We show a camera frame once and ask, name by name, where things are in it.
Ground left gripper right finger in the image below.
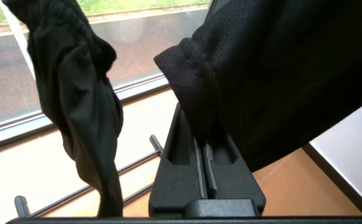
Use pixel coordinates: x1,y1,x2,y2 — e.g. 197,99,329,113
203,129,266,217

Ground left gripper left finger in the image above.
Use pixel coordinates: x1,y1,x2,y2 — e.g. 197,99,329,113
148,102,208,218

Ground black mesh garment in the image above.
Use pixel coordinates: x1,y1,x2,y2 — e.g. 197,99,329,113
153,0,362,174

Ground black ribbed-waist garment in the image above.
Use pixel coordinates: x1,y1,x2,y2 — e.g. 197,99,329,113
2,0,124,218

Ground black clothes rack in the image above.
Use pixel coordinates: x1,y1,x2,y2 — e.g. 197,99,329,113
14,134,165,218

